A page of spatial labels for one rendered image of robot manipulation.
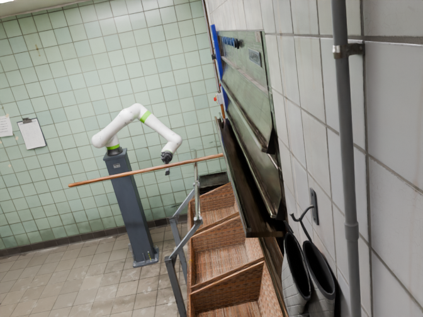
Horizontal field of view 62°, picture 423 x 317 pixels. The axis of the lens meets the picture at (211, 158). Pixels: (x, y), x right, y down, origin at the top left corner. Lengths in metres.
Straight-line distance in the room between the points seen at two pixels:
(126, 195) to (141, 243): 0.55
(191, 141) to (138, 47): 1.13
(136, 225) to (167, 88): 1.46
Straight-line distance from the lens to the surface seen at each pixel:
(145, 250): 3.80
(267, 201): 1.40
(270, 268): 1.90
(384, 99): 0.46
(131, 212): 3.59
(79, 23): 3.96
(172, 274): 2.18
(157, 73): 3.85
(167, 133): 3.06
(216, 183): 3.29
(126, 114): 2.98
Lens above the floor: 2.14
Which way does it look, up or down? 20 degrees down
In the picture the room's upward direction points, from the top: 11 degrees counter-clockwise
